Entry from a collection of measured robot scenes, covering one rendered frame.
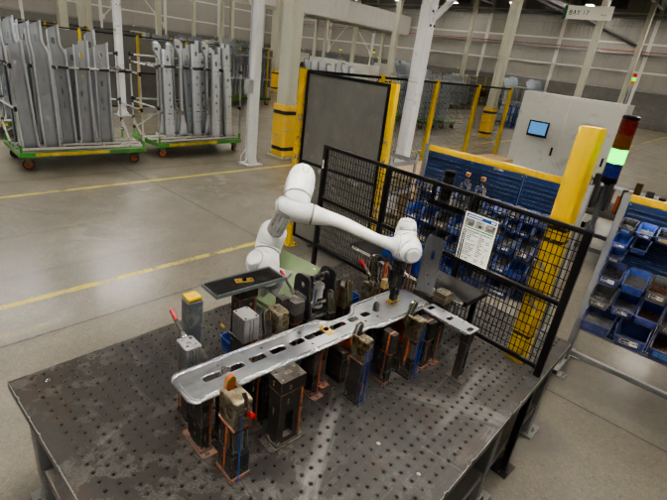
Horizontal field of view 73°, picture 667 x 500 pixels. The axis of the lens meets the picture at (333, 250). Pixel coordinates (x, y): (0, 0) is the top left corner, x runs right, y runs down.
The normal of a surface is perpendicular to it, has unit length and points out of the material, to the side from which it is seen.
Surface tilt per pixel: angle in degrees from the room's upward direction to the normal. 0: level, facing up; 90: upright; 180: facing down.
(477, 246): 90
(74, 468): 0
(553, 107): 90
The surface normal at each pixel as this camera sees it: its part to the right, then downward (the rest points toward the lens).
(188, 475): 0.12, -0.91
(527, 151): -0.67, 0.22
